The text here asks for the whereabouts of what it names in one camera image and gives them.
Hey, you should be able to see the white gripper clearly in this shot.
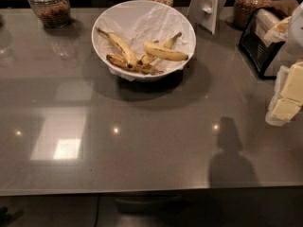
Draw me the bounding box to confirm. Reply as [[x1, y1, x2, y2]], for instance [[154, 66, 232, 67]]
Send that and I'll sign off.
[[265, 62, 303, 126]]

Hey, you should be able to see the yellow banana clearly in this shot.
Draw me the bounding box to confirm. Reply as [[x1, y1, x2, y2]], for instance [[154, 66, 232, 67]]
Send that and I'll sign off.
[[143, 42, 188, 61]]

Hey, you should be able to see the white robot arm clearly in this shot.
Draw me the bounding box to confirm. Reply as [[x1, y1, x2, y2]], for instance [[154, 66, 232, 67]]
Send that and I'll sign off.
[[265, 3, 303, 126]]

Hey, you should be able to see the small banana middle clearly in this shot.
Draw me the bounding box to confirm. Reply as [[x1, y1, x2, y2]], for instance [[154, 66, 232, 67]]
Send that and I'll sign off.
[[138, 32, 182, 65]]

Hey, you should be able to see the white bowl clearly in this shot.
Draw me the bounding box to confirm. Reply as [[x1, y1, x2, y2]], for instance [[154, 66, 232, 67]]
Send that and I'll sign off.
[[91, 0, 197, 82]]

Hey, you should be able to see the long spotted banana left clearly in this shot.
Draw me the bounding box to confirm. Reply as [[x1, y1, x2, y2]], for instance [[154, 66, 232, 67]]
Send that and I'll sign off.
[[96, 27, 137, 69]]

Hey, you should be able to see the brown bruised banana bottom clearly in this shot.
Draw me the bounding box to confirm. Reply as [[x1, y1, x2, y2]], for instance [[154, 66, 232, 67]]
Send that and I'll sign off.
[[106, 53, 163, 76]]

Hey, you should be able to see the glass jar with cereal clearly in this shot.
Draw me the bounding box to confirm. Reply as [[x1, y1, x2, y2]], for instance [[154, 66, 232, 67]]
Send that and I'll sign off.
[[233, 0, 274, 29]]

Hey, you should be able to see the white sign stand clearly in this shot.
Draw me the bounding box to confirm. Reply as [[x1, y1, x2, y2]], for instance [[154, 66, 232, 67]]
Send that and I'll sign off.
[[187, 0, 226, 34]]

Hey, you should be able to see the white paper liner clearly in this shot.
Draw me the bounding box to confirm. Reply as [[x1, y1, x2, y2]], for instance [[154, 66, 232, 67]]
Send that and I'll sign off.
[[94, 3, 197, 81]]

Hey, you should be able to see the glass jar with granola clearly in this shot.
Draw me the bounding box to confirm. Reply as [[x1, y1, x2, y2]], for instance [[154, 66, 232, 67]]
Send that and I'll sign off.
[[27, 0, 70, 28]]

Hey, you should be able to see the black wire basket holder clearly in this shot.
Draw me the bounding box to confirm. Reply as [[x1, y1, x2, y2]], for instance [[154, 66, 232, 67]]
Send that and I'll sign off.
[[239, 8, 287, 79]]

